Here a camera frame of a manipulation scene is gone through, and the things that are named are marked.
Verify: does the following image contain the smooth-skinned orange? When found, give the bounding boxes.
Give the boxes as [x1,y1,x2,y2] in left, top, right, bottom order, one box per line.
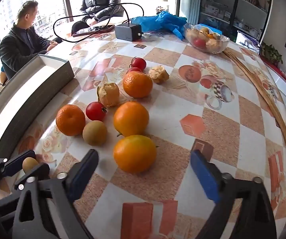
[113,101,150,137]
[113,135,157,174]

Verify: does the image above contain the blue plastic bag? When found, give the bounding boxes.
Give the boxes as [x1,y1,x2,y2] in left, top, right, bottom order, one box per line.
[131,11,188,40]

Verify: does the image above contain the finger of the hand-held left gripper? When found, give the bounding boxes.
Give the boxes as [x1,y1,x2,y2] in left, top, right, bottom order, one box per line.
[14,163,50,192]
[0,150,37,195]

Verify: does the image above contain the glass bowl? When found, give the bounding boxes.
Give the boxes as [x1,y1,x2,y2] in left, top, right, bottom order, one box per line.
[183,23,230,54]

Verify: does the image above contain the small brown round fruit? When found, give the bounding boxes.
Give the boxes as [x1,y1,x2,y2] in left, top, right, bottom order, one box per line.
[22,157,39,173]
[82,120,108,146]

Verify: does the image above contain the white low sideboard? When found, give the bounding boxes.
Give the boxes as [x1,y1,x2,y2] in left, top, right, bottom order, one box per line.
[261,55,286,120]

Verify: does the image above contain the glass door display cabinet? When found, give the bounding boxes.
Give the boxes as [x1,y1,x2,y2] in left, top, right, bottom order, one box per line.
[199,0,273,41]

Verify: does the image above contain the green potted plant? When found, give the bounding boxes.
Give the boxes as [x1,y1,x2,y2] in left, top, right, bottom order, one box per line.
[261,42,283,65]

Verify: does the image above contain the white printed plastic bag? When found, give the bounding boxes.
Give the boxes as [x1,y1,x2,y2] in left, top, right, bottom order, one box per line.
[235,30,261,54]

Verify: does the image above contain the grey tray with white lining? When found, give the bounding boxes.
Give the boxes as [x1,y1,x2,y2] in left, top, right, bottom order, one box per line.
[0,54,75,160]

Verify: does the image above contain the rough-skinned mandarin orange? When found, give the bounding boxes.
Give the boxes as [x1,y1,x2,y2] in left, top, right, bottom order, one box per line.
[55,104,86,136]
[123,71,153,98]

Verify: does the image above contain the black charging cable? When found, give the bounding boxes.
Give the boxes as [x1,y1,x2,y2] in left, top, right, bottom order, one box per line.
[53,3,144,43]

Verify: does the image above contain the grey-blue curtain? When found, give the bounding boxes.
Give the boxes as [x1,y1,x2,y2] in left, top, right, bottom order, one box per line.
[176,0,203,22]

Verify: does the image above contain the long wooden strip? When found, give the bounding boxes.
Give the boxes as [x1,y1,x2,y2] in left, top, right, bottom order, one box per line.
[222,48,286,193]

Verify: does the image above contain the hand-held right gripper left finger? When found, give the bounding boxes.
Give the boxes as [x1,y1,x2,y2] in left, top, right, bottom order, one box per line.
[12,149,100,239]

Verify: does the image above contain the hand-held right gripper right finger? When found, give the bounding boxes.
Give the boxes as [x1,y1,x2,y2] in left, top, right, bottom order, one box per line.
[190,150,277,239]

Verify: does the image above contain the grey power charger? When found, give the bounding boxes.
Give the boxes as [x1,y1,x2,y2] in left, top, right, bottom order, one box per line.
[115,23,143,41]

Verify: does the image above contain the dark red flat device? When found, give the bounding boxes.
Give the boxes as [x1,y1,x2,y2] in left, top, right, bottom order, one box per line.
[72,24,115,38]

